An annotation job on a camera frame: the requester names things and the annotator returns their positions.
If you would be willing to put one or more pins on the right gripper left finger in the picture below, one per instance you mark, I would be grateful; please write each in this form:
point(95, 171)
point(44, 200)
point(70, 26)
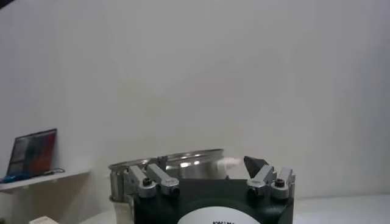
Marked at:
point(161, 178)

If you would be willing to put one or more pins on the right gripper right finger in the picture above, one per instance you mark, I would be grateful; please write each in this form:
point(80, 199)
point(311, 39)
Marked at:
point(262, 178)

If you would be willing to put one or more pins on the stainless steel steamer basket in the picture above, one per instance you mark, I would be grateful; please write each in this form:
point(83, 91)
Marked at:
point(195, 168)

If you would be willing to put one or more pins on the white electric cooker pot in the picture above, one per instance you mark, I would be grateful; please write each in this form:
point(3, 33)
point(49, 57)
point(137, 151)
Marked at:
point(123, 213)

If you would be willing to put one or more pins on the white side desk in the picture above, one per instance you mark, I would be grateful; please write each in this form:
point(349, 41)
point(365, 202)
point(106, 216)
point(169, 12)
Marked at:
point(45, 180)

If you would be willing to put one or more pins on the black laptop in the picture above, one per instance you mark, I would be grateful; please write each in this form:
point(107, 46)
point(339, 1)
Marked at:
point(33, 152)

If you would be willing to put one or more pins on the blue computer mouse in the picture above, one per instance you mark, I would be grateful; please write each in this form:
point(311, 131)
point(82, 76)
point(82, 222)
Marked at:
point(15, 177)

